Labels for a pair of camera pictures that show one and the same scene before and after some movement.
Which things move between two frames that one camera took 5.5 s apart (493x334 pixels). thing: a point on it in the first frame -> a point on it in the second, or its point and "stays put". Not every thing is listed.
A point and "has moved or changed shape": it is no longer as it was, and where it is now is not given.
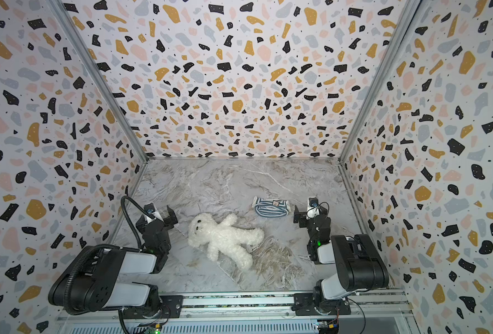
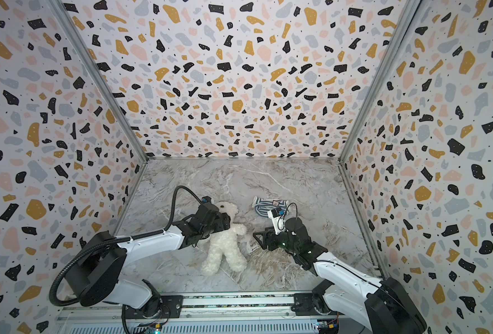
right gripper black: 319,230 -> 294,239
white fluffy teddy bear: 234,241 has moved or changed shape
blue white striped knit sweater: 271,208 stays put
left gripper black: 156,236 -> 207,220
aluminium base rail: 385,307 stays put
